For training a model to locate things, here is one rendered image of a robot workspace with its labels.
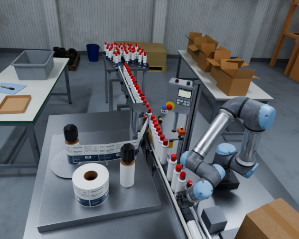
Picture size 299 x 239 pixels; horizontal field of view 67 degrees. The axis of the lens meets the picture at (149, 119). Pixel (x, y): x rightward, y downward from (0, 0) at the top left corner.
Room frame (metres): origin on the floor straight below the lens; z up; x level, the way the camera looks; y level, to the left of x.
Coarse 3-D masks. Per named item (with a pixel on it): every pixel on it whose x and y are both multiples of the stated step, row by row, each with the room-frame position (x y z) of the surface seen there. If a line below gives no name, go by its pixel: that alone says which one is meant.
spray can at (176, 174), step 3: (177, 165) 0.97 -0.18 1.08; (180, 165) 0.97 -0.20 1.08; (177, 168) 0.96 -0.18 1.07; (180, 168) 0.96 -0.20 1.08; (174, 171) 0.97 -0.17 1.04; (177, 171) 0.96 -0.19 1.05; (180, 171) 0.97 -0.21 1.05; (174, 174) 0.96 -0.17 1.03; (177, 174) 0.95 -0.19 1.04; (174, 177) 0.95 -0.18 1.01; (177, 177) 0.95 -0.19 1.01; (174, 180) 0.95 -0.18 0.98; (171, 183) 0.97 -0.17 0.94; (174, 183) 0.95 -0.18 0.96; (171, 186) 0.96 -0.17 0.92; (174, 186) 0.95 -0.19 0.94; (171, 189) 0.96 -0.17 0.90; (174, 189) 0.95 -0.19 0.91; (174, 192) 0.95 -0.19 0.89
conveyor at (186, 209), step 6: (156, 162) 1.21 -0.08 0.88; (162, 168) 1.15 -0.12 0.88; (168, 192) 0.95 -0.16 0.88; (174, 204) 0.86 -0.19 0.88; (180, 210) 0.83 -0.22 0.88; (186, 210) 0.83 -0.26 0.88; (186, 216) 0.79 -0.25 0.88; (192, 216) 0.79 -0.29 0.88; (180, 222) 0.76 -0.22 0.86; (186, 222) 0.75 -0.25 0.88; (186, 234) 0.68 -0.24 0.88
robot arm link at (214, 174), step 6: (204, 162) 0.83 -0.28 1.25; (198, 168) 0.80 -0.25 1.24; (204, 168) 0.79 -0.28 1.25; (210, 168) 0.79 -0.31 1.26; (216, 168) 0.78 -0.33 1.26; (222, 168) 0.79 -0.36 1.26; (198, 174) 0.79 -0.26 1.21; (204, 174) 0.77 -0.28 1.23; (210, 174) 0.76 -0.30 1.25; (216, 174) 0.76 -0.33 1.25; (222, 174) 0.77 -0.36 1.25; (210, 180) 0.73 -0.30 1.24; (216, 180) 0.74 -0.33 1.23
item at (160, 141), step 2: (162, 134) 1.27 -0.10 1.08; (160, 136) 1.25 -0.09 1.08; (162, 136) 1.25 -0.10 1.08; (164, 136) 1.25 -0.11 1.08; (160, 138) 1.25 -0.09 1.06; (162, 138) 1.24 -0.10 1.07; (164, 138) 1.25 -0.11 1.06; (158, 140) 1.26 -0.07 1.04; (160, 140) 1.25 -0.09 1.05; (162, 140) 1.24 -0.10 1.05; (158, 142) 1.25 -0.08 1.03; (160, 142) 1.24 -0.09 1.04; (162, 142) 1.24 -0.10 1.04; (158, 144) 1.25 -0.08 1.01; (160, 144) 1.23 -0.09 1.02; (158, 146) 1.25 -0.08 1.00; (160, 146) 1.23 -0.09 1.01; (158, 148) 1.24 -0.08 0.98; (160, 148) 1.23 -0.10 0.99; (158, 150) 1.24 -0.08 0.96; (158, 152) 1.24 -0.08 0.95; (158, 154) 1.24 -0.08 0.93; (158, 156) 1.24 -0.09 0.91; (158, 158) 1.24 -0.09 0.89
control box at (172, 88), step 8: (184, 80) 1.32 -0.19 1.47; (168, 88) 1.26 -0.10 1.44; (176, 88) 1.24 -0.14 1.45; (184, 88) 1.23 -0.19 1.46; (192, 88) 1.22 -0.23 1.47; (168, 96) 1.25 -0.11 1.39; (176, 96) 1.24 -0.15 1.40; (192, 96) 1.21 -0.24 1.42; (176, 104) 1.24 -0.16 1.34; (184, 112) 1.22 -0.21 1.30
